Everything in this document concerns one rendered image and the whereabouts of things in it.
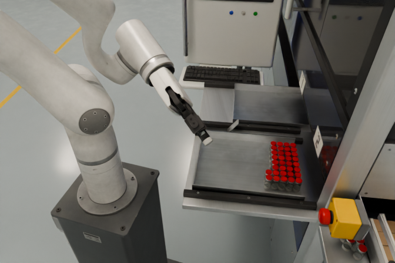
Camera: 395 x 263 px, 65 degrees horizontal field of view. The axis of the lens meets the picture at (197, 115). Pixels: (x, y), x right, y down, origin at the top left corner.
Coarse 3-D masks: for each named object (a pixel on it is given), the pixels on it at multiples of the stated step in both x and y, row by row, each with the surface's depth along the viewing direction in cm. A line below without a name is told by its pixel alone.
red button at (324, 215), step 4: (324, 208) 78; (320, 212) 77; (324, 212) 76; (328, 212) 76; (320, 216) 77; (324, 216) 76; (328, 216) 76; (320, 220) 77; (324, 220) 76; (328, 220) 76; (324, 224) 77; (328, 224) 76
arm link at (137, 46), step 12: (132, 24) 77; (120, 36) 77; (132, 36) 76; (144, 36) 76; (120, 48) 78; (132, 48) 76; (144, 48) 75; (156, 48) 76; (132, 60) 76; (144, 60) 74
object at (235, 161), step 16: (224, 144) 114; (240, 144) 114; (256, 144) 114; (208, 160) 108; (224, 160) 108; (240, 160) 108; (256, 160) 108; (208, 176) 102; (224, 176) 102; (240, 176) 102; (256, 176) 102; (224, 192) 96; (240, 192) 95; (256, 192) 94; (272, 192) 97; (288, 192) 97
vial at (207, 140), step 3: (201, 129) 71; (204, 129) 71; (198, 132) 71; (201, 132) 71; (204, 132) 71; (198, 135) 71; (201, 135) 71; (204, 135) 70; (207, 135) 71; (201, 138) 71; (204, 138) 70; (207, 138) 70; (210, 138) 71; (204, 141) 70; (207, 141) 70; (210, 141) 70; (207, 144) 71
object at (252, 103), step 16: (240, 96) 138; (256, 96) 138; (272, 96) 138; (288, 96) 138; (240, 112) 129; (256, 112) 129; (272, 112) 129; (288, 112) 129; (304, 112) 129; (304, 128) 119
